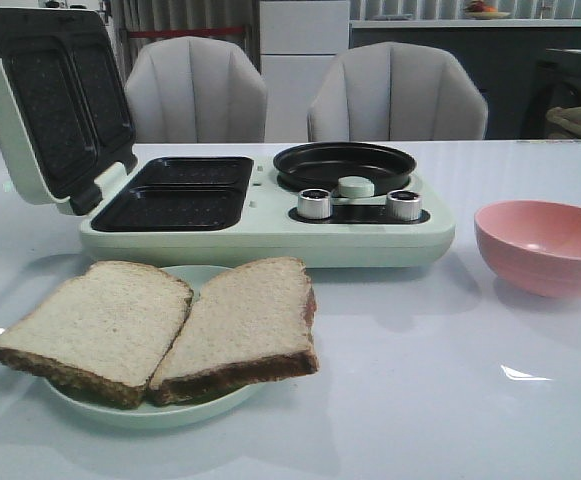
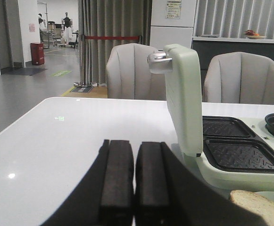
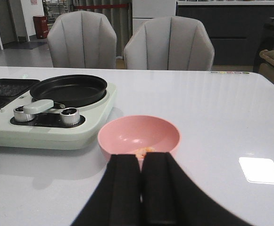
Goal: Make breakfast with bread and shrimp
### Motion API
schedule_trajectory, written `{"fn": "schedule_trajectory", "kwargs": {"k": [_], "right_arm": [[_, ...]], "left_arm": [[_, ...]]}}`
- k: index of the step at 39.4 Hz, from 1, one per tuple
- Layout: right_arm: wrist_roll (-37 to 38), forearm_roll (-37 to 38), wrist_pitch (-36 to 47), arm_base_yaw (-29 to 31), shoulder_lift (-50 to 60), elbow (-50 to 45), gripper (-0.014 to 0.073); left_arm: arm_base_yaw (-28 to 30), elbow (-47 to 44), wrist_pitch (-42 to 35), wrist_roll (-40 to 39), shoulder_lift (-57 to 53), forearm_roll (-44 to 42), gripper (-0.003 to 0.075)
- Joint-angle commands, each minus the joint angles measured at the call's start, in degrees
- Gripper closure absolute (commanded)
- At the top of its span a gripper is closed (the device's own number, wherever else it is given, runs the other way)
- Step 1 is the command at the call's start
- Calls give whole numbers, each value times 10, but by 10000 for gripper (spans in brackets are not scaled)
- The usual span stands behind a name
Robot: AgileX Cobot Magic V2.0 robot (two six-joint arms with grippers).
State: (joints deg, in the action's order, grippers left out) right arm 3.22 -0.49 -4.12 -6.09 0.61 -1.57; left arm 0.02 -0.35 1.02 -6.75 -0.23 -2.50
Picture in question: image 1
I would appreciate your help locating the bread slice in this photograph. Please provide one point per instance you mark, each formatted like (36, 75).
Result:
(103, 332)
(250, 324)

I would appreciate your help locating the pink plastic bowl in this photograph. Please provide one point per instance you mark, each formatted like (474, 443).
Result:
(534, 245)

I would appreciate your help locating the mint green hinged lid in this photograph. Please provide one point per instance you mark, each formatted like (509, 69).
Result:
(64, 118)

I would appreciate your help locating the mint green breakfast maker base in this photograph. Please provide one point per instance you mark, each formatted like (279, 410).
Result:
(224, 205)

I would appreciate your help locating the left silver control knob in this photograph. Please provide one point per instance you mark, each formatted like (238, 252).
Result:
(314, 204)

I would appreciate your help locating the silver control knob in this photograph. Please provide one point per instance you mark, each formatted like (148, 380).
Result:
(314, 204)
(403, 205)

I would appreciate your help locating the black round frying pan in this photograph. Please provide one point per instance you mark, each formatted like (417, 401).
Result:
(322, 164)

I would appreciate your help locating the right silver control knob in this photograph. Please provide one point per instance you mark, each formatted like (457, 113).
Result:
(403, 205)

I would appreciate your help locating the right grey upholstered chair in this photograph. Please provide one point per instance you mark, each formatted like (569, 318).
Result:
(394, 91)

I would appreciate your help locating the grey upholstered chair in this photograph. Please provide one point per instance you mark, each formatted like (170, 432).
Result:
(394, 91)
(196, 90)

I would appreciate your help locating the left grey upholstered chair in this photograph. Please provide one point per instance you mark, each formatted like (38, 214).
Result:
(196, 90)

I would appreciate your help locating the white refrigerator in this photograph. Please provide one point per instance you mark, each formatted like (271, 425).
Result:
(297, 41)

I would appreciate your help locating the mint green plate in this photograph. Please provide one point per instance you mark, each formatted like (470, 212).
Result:
(149, 416)

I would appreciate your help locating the red barrier belt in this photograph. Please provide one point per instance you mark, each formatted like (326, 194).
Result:
(200, 32)

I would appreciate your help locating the grey pleated curtain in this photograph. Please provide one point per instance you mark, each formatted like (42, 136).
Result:
(166, 15)

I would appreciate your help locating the dark kitchen counter cabinet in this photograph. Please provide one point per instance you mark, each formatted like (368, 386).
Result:
(499, 55)

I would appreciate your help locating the fruit plate on counter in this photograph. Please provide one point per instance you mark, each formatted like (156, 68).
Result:
(480, 10)

